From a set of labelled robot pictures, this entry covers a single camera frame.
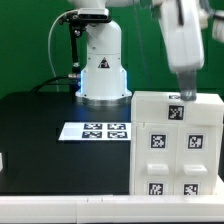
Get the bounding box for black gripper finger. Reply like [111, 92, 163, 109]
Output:
[177, 71, 197, 101]

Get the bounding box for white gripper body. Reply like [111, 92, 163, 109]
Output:
[159, 0, 204, 73]

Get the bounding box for white cabinet door panel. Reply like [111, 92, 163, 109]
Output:
[174, 125, 223, 196]

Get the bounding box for white cabinet body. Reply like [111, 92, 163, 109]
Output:
[130, 123, 222, 196]

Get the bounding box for white rectangular cabinet box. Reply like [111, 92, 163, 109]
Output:
[131, 91, 224, 126]

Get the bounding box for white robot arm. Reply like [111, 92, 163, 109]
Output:
[68, 0, 204, 102]

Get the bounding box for white flat marker sheet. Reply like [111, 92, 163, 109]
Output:
[58, 122, 131, 141]

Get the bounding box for white part at left edge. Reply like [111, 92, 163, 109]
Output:
[0, 153, 3, 172]

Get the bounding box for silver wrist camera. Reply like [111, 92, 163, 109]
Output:
[199, 0, 224, 44]

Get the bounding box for black camera stand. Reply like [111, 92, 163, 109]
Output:
[59, 8, 111, 93]

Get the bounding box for white thin cable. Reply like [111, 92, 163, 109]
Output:
[47, 9, 80, 81]

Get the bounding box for black table cables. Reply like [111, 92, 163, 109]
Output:
[31, 75, 75, 93]

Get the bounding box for white table border frame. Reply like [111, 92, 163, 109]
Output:
[0, 176, 224, 224]

